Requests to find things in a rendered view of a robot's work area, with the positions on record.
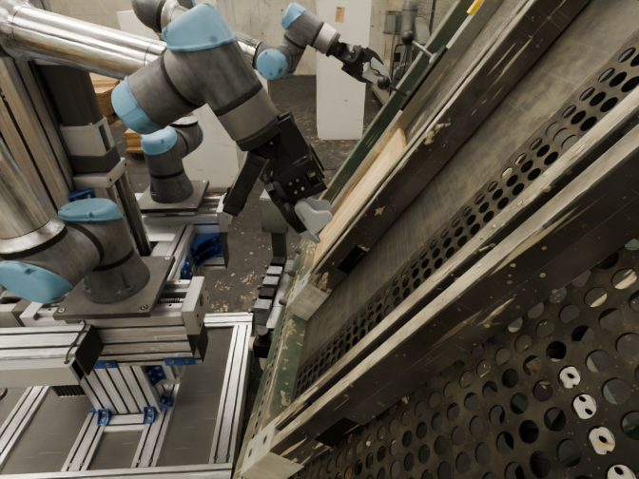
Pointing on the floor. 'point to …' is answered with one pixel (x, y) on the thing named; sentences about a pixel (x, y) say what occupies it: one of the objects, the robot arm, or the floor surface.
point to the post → (279, 244)
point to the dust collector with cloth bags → (394, 47)
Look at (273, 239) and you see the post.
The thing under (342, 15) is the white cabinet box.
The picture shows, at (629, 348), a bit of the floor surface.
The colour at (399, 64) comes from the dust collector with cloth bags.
